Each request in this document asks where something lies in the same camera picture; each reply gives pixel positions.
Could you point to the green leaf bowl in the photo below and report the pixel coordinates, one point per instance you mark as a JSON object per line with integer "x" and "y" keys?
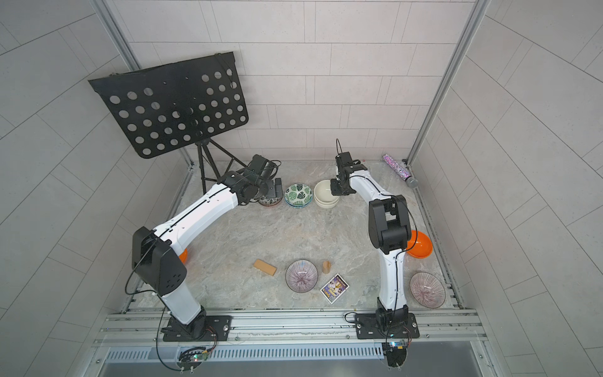
{"x": 298, "y": 193}
{"x": 298, "y": 204}

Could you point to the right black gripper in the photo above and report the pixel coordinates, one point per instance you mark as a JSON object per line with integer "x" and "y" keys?
{"x": 334, "y": 184}

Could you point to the orange bowl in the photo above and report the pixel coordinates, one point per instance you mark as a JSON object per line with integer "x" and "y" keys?
{"x": 419, "y": 246}
{"x": 184, "y": 256}

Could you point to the left orange bowl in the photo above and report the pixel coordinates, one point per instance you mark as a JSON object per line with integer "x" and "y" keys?
{"x": 184, "y": 256}

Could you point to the small wooden cylinder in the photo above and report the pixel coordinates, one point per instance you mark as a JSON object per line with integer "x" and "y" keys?
{"x": 326, "y": 267}

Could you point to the purple striped bowl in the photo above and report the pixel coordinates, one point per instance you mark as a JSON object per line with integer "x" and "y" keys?
{"x": 427, "y": 290}
{"x": 301, "y": 276}

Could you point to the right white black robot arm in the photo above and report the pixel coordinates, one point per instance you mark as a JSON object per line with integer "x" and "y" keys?
{"x": 389, "y": 230}

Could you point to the purple glitter tube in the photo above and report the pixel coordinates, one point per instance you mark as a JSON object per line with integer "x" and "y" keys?
{"x": 401, "y": 171}

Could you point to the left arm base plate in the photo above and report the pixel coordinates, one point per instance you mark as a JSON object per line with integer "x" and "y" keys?
{"x": 206, "y": 329}

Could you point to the wooden rectangular block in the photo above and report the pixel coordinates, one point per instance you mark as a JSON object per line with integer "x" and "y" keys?
{"x": 265, "y": 267}

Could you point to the purple playing card box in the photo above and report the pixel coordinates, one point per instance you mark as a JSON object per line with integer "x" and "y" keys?
{"x": 334, "y": 288}

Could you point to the black white patterned bowl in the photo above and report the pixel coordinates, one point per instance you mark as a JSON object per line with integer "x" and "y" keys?
{"x": 269, "y": 202}

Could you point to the right green circuit board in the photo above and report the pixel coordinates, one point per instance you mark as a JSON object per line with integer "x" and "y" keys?
{"x": 395, "y": 354}

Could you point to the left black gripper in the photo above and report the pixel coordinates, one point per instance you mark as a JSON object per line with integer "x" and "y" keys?
{"x": 275, "y": 190}

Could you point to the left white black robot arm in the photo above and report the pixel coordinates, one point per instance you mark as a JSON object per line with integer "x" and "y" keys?
{"x": 156, "y": 253}

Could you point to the left green circuit board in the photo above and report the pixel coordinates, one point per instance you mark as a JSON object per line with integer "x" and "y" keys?
{"x": 192, "y": 358}

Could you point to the green circuit board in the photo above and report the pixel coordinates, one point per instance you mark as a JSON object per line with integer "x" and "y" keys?
{"x": 395, "y": 354}
{"x": 192, "y": 358}

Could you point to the aluminium mounting rail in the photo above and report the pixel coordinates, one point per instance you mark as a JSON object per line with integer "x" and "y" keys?
{"x": 148, "y": 327}

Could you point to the cream bowl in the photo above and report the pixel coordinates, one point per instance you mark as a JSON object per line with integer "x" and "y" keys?
{"x": 322, "y": 191}
{"x": 326, "y": 205}

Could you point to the black perforated music stand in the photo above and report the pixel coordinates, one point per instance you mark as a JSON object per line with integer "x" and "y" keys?
{"x": 171, "y": 106}

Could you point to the right orange bowl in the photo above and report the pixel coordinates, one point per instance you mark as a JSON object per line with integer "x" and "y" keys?
{"x": 419, "y": 246}

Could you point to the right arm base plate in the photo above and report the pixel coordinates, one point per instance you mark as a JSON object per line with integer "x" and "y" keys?
{"x": 368, "y": 326}

